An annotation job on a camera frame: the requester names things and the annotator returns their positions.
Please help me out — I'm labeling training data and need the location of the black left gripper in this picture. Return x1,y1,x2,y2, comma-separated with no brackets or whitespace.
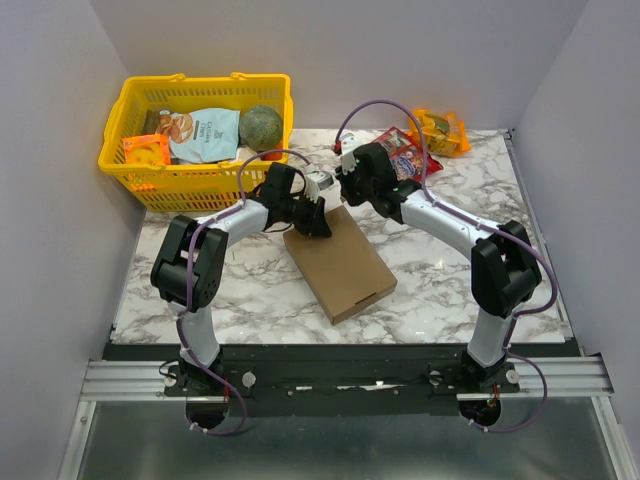
280,191,332,238

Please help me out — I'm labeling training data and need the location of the brown cardboard express box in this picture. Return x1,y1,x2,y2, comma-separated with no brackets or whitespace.
283,206,397,325

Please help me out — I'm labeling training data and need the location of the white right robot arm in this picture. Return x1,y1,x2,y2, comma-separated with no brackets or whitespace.
335,138,542,392

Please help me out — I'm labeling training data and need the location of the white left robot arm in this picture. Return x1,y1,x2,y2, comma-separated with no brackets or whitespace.
150,163,333,395

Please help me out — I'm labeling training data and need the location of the orange snack box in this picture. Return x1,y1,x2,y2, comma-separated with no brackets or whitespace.
123,134,171,167

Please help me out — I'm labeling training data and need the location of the red snack bag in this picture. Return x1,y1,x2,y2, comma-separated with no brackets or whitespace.
374,127,424,182

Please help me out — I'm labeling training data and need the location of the orange round fruit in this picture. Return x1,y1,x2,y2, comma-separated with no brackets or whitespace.
261,145,283,161

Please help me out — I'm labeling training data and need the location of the orange yellow snack bag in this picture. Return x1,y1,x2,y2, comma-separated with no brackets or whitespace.
409,109,471,158

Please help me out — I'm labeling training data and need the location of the beige round bun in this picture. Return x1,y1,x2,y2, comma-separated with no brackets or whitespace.
235,146,261,163

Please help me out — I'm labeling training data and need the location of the green round melon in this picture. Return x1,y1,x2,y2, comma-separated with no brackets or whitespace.
239,105,283,151

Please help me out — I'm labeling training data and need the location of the yellow plastic shopping basket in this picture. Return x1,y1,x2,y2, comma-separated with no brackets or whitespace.
98,72,294,212

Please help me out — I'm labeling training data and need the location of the light blue chips bag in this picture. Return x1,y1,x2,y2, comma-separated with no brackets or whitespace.
156,108,240,164

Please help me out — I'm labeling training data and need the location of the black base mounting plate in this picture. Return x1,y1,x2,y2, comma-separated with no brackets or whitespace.
101,342,586,419

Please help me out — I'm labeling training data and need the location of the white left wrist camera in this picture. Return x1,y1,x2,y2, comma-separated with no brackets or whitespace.
304,164,334,202

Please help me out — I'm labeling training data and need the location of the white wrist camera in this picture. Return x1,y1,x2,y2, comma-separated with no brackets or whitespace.
304,164,334,202
336,133,363,175

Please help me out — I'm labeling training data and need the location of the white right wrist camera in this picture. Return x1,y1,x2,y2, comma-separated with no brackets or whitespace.
336,133,363,175

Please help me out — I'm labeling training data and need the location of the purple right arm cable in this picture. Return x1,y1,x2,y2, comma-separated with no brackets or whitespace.
336,99,559,435

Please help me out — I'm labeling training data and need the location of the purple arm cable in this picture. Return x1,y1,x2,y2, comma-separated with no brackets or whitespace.
336,99,559,435
176,149,316,437

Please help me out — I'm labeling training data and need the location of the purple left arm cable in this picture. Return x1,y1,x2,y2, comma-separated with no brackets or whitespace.
176,149,316,437

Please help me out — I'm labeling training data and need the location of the aluminium rail frame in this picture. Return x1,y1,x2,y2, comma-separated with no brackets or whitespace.
54,127,626,480

